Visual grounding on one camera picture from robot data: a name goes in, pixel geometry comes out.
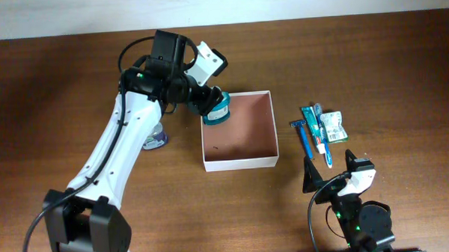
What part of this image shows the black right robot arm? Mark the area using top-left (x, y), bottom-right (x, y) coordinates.
top-left (302, 150), bottom-right (395, 252)

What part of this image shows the white green soap packet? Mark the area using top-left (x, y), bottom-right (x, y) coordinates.
top-left (320, 111), bottom-right (349, 144)

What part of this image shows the teal mouthwash bottle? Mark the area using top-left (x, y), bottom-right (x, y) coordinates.
top-left (203, 91), bottom-right (230, 125)

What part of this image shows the green toothpaste tube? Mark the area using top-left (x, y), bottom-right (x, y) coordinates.
top-left (301, 106), bottom-right (326, 154)

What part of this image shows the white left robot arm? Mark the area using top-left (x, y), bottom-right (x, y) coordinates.
top-left (28, 30), bottom-right (227, 252)

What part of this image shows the purple pump soap bottle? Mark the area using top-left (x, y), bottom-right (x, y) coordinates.
top-left (142, 122), bottom-right (168, 150)

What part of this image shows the blue disposable razor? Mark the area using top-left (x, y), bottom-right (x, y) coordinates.
top-left (290, 120), bottom-right (313, 160)

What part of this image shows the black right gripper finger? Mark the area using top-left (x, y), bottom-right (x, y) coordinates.
top-left (345, 150), bottom-right (357, 173)
top-left (302, 157), bottom-right (324, 194)

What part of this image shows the blue white toothbrush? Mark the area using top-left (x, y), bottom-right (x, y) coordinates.
top-left (313, 103), bottom-right (333, 169)

